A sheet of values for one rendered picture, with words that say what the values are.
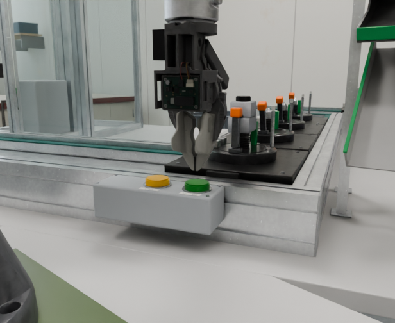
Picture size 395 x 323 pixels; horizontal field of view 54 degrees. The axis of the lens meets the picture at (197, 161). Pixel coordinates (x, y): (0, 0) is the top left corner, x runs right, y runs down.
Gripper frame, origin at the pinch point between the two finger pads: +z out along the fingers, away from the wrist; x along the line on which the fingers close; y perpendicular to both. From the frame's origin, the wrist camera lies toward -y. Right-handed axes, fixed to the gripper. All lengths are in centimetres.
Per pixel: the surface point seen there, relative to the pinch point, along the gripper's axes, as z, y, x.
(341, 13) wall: -68, -349, 6
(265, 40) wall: -49, -381, -70
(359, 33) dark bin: -19.5, -14.0, 21.9
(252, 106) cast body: -7.1, -20.0, 3.6
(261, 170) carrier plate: 3.5, -11.5, 7.7
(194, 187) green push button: 3.6, 2.0, 0.3
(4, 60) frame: -17, -35, -75
